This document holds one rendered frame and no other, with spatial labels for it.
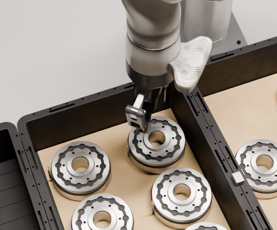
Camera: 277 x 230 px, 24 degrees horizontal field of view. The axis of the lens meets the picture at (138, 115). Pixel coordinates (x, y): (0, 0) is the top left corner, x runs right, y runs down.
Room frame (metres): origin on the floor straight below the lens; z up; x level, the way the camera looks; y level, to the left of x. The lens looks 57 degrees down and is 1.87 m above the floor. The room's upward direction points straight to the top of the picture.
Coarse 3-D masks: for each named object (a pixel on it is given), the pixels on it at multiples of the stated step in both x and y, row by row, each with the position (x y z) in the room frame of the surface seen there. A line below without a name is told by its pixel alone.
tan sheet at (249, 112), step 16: (256, 80) 0.75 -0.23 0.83; (272, 80) 0.75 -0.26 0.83; (208, 96) 0.71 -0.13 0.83; (224, 96) 0.71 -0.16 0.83; (240, 96) 0.71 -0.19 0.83; (256, 96) 0.71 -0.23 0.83; (272, 96) 0.71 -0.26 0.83; (224, 112) 0.68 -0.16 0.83; (240, 112) 0.68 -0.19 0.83; (256, 112) 0.68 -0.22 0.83; (272, 112) 0.68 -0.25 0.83; (224, 128) 0.64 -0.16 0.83; (240, 128) 0.64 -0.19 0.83; (256, 128) 0.64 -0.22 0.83; (272, 128) 0.64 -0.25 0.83; (240, 144) 0.61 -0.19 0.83; (272, 208) 0.48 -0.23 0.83; (272, 224) 0.45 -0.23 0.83
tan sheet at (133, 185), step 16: (160, 112) 0.68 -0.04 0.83; (112, 128) 0.64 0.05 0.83; (128, 128) 0.64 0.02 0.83; (64, 144) 0.61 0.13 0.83; (112, 144) 0.61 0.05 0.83; (160, 144) 0.61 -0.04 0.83; (48, 160) 0.57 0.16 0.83; (112, 160) 0.57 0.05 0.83; (128, 160) 0.57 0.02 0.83; (192, 160) 0.57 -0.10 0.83; (48, 176) 0.54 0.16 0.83; (112, 176) 0.54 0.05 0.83; (128, 176) 0.54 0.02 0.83; (144, 176) 0.54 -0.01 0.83; (112, 192) 0.51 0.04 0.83; (128, 192) 0.51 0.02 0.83; (144, 192) 0.51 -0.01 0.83; (64, 208) 0.48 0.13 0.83; (144, 208) 0.48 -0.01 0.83; (64, 224) 0.45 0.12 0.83; (96, 224) 0.45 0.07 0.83; (144, 224) 0.45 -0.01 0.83; (160, 224) 0.45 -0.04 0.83; (224, 224) 0.45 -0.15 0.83
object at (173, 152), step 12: (156, 120) 0.64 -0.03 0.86; (168, 120) 0.64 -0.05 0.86; (132, 132) 0.61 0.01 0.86; (168, 132) 0.61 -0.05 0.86; (180, 132) 0.61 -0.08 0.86; (132, 144) 0.59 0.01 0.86; (180, 144) 0.59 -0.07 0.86; (144, 156) 0.57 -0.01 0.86; (156, 156) 0.56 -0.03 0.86; (168, 156) 0.57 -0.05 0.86
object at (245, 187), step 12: (240, 48) 0.75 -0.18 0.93; (252, 48) 0.75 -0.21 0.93; (264, 48) 0.75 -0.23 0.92; (216, 60) 0.72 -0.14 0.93; (216, 132) 0.57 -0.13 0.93; (228, 156) 0.53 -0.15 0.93; (240, 168) 0.50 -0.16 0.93; (252, 192) 0.46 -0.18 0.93; (252, 204) 0.44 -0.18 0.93; (264, 216) 0.42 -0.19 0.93; (264, 228) 0.40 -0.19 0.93
